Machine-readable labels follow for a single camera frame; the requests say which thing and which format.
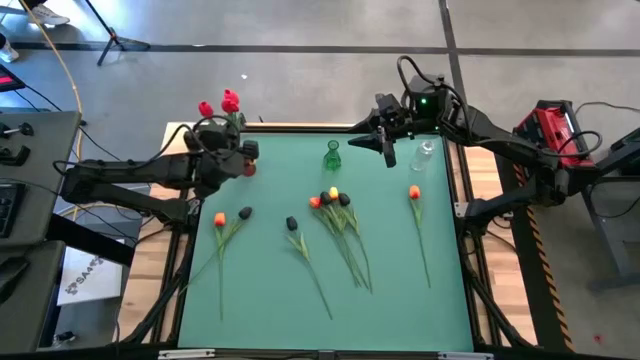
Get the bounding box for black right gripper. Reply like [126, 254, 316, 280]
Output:
[348, 110, 441, 169]

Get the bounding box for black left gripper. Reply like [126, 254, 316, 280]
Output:
[185, 122, 261, 199]

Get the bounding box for green glass vase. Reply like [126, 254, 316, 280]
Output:
[322, 139, 343, 172]

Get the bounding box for clear glass vase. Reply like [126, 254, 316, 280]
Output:
[409, 139, 435, 173]

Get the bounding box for black tripod stand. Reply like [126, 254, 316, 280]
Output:
[83, 0, 151, 67]

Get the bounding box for red and black tool case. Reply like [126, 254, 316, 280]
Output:
[514, 99, 596, 169]

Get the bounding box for green table mat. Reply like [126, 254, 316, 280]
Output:
[178, 132, 475, 352]

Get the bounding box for white printed sign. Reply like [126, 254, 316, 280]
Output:
[56, 245, 125, 307]

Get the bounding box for grey side desk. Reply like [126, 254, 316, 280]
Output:
[0, 110, 82, 354]

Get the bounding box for white edge clip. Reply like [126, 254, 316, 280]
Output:
[438, 351, 495, 360]
[158, 348, 216, 360]

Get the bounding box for black lever knob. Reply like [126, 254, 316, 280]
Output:
[0, 122, 35, 140]

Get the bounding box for black keyboard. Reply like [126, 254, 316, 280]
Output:
[0, 182, 26, 239]

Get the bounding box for person's white shoe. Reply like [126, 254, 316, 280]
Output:
[0, 33, 20, 64]
[22, 3, 71, 26]

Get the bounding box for black device with red display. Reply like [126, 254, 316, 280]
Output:
[0, 63, 26, 94]

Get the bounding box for dark metal equipment stand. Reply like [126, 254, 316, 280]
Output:
[582, 127, 640, 292]

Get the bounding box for black computer mouse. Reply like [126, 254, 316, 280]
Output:
[0, 256, 30, 304]

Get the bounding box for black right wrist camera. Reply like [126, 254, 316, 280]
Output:
[375, 92, 402, 121]

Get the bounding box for black metal table frame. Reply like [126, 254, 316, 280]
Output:
[114, 122, 536, 360]

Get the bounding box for yellow cable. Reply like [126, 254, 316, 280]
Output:
[19, 0, 84, 224]

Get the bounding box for black handle clamp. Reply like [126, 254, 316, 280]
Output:
[0, 144, 31, 167]

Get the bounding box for black hazard striped base plate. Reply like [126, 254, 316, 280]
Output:
[492, 128, 576, 354]

